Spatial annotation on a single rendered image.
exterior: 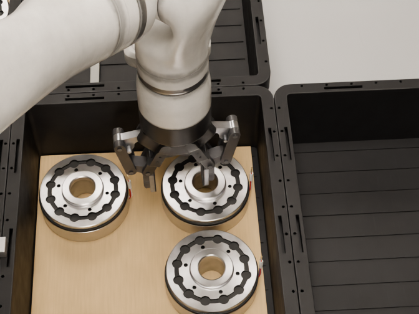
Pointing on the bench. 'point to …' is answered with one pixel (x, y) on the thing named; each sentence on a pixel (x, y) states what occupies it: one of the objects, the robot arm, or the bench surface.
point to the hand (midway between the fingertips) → (178, 175)
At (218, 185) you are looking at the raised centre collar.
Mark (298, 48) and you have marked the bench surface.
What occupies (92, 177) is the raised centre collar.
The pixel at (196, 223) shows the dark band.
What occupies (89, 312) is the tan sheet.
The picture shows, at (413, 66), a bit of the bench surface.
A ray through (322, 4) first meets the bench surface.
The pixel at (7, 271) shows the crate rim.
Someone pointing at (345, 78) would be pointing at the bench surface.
